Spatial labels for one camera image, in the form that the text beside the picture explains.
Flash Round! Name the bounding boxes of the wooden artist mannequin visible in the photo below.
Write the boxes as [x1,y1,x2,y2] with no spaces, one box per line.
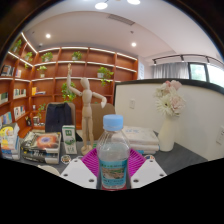
[66,63,108,156]

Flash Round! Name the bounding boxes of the window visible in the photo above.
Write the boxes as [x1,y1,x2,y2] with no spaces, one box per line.
[188,62,224,88]

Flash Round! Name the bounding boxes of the tan chair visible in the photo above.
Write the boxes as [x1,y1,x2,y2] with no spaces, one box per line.
[90,102,117,141]

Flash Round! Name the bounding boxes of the dark office chair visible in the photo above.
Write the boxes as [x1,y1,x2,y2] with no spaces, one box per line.
[44,102,76,134]

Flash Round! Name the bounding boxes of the grey curtain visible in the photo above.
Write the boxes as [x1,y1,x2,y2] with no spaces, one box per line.
[152,61,191,80]

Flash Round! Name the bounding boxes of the stack of dark books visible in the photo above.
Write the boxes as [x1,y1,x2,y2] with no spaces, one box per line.
[20,130,63,165]

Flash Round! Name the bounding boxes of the stack of colourful books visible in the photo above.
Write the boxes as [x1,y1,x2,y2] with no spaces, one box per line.
[0,122,22,161]

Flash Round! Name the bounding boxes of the orange wooden shelf unit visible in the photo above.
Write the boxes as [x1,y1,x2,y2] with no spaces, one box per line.
[0,31,139,139]

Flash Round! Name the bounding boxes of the clear blue-capped water bottle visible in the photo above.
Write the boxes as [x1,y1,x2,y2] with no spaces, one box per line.
[96,114,132,191]

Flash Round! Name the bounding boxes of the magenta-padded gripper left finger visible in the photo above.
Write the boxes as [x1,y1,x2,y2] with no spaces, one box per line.
[59,148,102,190]

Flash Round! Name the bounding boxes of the white vase with flowers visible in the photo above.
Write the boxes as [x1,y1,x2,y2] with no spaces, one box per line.
[154,79,187,153]

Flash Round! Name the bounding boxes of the ceiling air vent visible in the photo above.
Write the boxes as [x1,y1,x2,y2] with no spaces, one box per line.
[107,13,136,26]

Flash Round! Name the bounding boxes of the ceiling lamp with round bulbs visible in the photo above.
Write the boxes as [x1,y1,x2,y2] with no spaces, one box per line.
[94,0,142,10]

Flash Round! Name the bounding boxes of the small green-white carton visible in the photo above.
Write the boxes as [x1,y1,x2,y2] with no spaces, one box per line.
[61,124,78,155]

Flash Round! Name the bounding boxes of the white partition with dark top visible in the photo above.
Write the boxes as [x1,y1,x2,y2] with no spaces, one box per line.
[113,78,224,161]

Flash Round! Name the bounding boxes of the black ceiling track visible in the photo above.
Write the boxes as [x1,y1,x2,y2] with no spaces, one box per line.
[152,53,224,68]

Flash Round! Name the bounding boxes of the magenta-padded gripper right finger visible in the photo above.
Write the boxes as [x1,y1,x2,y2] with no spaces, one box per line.
[127,148,168,190]

